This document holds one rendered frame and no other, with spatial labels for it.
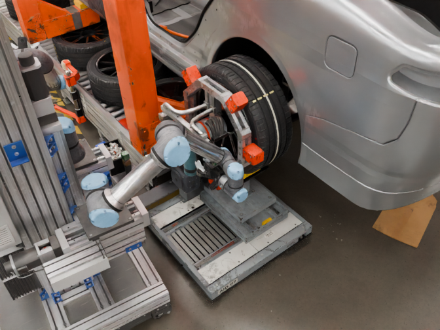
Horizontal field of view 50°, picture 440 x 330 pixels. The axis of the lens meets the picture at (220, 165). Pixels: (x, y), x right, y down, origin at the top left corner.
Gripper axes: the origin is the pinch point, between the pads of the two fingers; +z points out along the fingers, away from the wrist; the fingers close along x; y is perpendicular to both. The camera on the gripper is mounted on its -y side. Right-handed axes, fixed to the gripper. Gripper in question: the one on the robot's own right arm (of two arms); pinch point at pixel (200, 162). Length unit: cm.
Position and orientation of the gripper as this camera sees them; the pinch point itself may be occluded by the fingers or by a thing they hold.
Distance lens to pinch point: 249.1
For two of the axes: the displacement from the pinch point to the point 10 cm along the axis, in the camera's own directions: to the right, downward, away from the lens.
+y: -0.2, -7.4, -6.7
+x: -7.9, 4.2, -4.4
